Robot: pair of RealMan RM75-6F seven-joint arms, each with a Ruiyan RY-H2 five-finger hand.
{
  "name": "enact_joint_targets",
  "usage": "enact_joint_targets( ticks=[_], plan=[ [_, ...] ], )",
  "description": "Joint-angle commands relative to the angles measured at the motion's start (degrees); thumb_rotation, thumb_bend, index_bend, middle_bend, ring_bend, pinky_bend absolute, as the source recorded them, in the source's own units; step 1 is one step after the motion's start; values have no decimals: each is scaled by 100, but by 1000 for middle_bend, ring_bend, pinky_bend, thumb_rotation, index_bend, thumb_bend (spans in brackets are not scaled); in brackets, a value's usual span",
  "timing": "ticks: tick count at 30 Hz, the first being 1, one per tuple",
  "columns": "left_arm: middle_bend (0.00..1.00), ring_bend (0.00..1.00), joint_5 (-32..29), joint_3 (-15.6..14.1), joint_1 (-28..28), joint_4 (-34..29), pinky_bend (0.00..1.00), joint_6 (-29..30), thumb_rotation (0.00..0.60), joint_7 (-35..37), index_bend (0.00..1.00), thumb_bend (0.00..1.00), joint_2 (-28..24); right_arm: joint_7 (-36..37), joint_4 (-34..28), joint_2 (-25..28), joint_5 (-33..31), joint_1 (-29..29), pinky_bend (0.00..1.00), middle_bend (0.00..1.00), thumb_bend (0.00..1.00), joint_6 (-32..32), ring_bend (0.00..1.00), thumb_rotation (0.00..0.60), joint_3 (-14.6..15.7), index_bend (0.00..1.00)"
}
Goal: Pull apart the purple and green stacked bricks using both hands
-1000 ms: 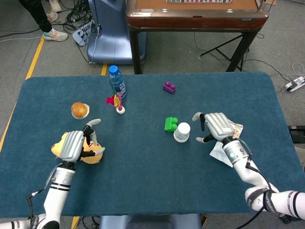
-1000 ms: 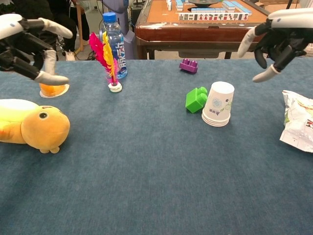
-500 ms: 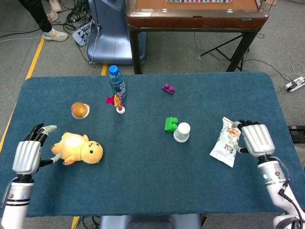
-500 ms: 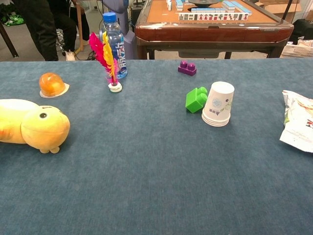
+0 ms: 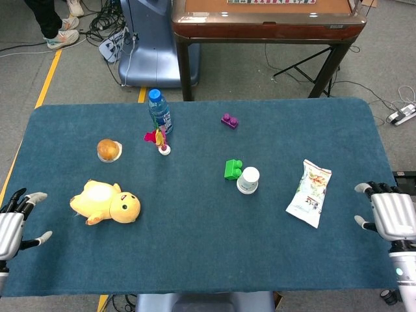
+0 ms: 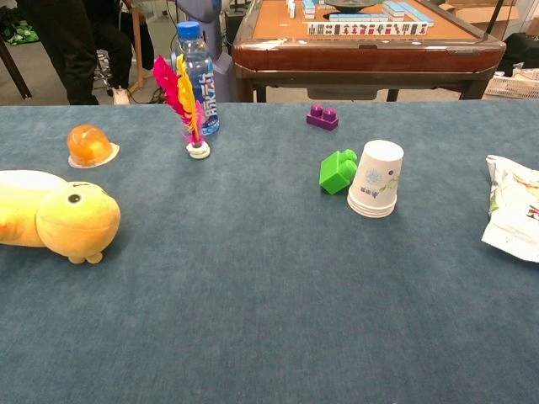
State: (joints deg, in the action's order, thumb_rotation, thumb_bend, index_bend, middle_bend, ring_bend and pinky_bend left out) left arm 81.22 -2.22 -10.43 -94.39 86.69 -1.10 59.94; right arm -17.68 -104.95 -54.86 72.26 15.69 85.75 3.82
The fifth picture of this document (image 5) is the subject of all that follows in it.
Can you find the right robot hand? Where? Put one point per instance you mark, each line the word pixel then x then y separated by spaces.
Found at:
pixel 395 214

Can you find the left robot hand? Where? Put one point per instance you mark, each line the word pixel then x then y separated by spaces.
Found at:
pixel 9 227

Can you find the green building block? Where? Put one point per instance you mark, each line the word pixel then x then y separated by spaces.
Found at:
pixel 230 170

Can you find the purple and green toy block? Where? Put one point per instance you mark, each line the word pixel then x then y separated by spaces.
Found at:
pixel 229 122

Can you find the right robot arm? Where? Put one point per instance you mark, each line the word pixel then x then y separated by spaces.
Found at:
pixel 404 276

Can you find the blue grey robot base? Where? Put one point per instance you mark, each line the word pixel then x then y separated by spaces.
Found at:
pixel 156 55

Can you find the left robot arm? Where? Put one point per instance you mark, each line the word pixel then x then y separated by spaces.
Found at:
pixel 2 276

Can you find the white snack bag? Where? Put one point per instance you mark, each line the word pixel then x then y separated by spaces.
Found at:
pixel 310 195

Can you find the yellow plush duck toy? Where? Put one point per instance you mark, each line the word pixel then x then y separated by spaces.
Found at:
pixel 104 201

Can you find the white power strip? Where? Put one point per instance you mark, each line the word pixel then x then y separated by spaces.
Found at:
pixel 401 114
pixel 110 47

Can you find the orange jelly cup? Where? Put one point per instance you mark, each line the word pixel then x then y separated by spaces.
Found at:
pixel 108 149

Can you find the white paper cup stack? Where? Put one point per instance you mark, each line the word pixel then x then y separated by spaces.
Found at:
pixel 248 180

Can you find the pink yellow feather shuttlecock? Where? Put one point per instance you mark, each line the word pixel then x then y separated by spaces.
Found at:
pixel 160 139

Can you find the blue table cloth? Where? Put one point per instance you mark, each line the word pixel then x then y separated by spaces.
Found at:
pixel 195 247

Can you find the blue water bottle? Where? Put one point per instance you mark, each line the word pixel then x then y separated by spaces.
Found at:
pixel 160 112

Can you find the grey robot torso base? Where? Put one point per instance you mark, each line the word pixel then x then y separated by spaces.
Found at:
pixel 204 302

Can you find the person in black trousers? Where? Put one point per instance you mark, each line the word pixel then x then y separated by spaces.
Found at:
pixel 48 19

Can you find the brown mahjong table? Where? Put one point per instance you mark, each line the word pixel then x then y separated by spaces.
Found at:
pixel 266 29

